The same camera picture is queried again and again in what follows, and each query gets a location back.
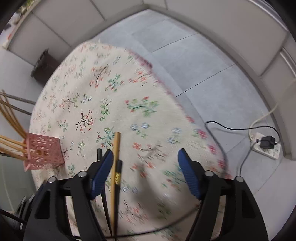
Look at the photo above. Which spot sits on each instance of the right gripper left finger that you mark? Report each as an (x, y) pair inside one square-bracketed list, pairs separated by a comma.
[(48, 219)]

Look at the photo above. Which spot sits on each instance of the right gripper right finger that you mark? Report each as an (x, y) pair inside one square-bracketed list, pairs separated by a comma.
[(242, 218)]

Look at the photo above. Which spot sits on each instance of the wooden chopstick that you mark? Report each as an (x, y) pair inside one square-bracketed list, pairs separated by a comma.
[(116, 145)]

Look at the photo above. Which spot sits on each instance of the pink perforated utensil holder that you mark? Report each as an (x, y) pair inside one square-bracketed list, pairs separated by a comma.
[(43, 152)]

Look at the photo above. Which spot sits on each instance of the white power strip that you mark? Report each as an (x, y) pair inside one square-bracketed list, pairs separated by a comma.
[(272, 153)]

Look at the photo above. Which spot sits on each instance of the wooden chopsticks in holder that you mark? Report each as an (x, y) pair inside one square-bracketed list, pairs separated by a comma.
[(13, 135)]

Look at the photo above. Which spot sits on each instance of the black power adapter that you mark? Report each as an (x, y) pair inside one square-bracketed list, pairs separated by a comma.
[(267, 142)]

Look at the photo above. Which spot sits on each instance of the floral tablecloth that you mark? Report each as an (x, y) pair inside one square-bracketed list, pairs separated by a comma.
[(100, 90)]

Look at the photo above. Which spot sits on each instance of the black trash bin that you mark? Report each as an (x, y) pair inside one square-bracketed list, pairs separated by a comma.
[(44, 67)]

